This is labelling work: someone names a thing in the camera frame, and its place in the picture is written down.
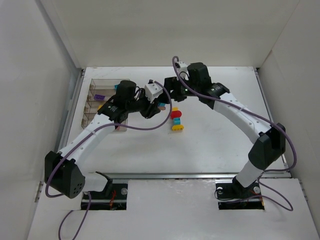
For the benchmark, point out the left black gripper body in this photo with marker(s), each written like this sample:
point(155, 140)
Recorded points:
point(149, 110)

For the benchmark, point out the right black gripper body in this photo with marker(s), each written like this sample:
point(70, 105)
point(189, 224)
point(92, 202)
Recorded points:
point(170, 88)

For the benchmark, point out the red rounded lego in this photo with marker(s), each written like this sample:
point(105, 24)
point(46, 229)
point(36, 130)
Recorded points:
point(175, 114)

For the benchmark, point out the yellow lego plate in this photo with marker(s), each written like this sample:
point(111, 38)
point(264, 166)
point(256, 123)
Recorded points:
point(177, 127)

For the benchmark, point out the purple lego plate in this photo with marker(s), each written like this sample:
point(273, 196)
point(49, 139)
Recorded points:
point(99, 97)

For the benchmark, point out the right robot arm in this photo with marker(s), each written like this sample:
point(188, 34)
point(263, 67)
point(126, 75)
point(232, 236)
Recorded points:
point(268, 140)

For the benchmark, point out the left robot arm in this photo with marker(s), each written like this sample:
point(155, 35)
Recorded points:
point(63, 170)

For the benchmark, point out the clear bin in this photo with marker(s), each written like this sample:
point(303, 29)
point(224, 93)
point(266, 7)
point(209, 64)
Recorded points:
point(88, 117)
point(92, 106)
point(107, 92)
point(96, 84)

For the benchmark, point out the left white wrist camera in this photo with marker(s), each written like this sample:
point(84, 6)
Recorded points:
point(152, 91)

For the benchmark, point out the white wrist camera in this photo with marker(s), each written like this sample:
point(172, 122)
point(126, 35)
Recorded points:
point(181, 67)
point(152, 91)

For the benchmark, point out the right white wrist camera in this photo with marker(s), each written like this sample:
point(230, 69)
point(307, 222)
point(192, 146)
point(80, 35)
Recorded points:
point(181, 67)

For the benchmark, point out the aluminium rail front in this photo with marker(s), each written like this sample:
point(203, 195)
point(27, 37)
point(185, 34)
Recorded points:
point(153, 176)

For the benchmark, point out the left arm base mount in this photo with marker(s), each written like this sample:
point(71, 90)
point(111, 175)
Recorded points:
point(112, 198)

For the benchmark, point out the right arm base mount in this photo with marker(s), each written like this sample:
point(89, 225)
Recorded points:
point(232, 197)

